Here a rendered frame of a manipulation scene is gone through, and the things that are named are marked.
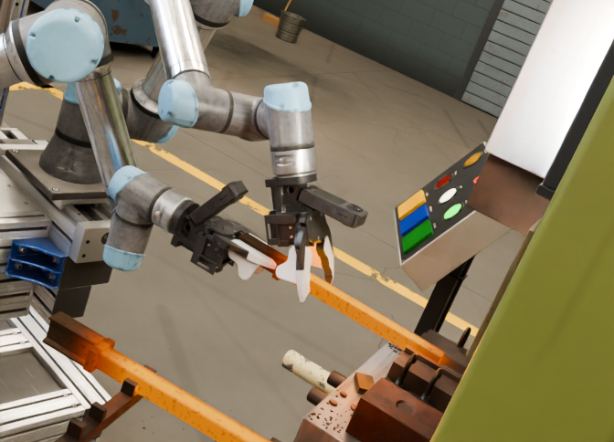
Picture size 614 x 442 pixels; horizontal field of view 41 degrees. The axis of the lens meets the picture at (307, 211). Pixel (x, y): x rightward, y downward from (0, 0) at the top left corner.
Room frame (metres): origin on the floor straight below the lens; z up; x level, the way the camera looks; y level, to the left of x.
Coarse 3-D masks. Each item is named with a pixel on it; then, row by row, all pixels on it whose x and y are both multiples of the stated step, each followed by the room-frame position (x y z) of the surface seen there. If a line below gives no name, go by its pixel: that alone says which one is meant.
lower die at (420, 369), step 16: (432, 336) 1.30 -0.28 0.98; (416, 352) 1.18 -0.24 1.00; (448, 352) 1.25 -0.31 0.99; (464, 352) 1.29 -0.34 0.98; (400, 368) 1.14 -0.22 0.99; (416, 368) 1.15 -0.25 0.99; (432, 368) 1.17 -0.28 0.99; (416, 384) 1.13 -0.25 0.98; (448, 384) 1.14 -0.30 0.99; (432, 400) 1.11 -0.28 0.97; (448, 400) 1.11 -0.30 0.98
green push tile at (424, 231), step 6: (426, 222) 1.71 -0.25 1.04; (420, 228) 1.70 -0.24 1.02; (426, 228) 1.68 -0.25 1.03; (408, 234) 1.71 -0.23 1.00; (414, 234) 1.69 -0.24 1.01; (420, 234) 1.67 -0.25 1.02; (426, 234) 1.65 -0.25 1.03; (432, 234) 1.65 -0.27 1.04; (402, 240) 1.70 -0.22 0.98; (408, 240) 1.68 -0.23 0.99; (414, 240) 1.66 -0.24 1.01; (420, 240) 1.64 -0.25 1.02; (408, 246) 1.65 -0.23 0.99; (414, 246) 1.64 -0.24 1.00
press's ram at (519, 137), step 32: (576, 0) 1.09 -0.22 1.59; (608, 0) 1.07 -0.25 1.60; (544, 32) 1.09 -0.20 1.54; (576, 32) 1.08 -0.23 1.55; (608, 32) 1.07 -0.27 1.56; (544, 64) 1.09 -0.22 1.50; (576, 64) 1.07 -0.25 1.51; (512, 96) 1.09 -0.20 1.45; (544, 96) 1.08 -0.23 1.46; (576, 96) 1.07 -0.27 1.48; (512, 128) 1.09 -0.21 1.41; (544, 128) 1.07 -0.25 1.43; (512, 160) 1.08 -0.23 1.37; (544, 160) 1.07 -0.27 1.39
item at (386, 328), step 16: (256, 240) 1.33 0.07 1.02; (272, 256) 1.30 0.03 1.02; (288, 256) 1.32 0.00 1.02; (272, 272) 1.29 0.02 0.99; (320, 288) 1.26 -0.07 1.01; (336, 288) 1.28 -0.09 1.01; (336, 304) 1.25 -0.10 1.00; (352, 304) 1.24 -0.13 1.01; (368, 320) 1.23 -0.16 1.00; (384, 320) 1.23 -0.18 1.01; (384, 336) 1.21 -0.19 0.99; (400, 336) 1.20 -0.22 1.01; (416, 336) 1.22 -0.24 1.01; (432, 352) 1.19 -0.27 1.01
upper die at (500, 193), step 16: (496, 160) 1.14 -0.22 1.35; (480, 176) 1.14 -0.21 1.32; (496, 176) 1.13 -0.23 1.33; (512, 176) 1.13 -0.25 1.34; (528, 176) 1.12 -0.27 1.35; (480, 192) 1.14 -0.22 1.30; (496, 192) 1.13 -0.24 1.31; (512, 192) 1.12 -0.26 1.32; (528, 192) 1.12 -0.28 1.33; (480, 208) 1.13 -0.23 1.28; (496, 208) 1.13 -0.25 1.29; (512, 208) 1.12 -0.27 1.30; (528, 208) 1.11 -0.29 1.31; (544, 208) 1.11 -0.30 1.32; (512, 224) 1.12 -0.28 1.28; (528, 224) 1.11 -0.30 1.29
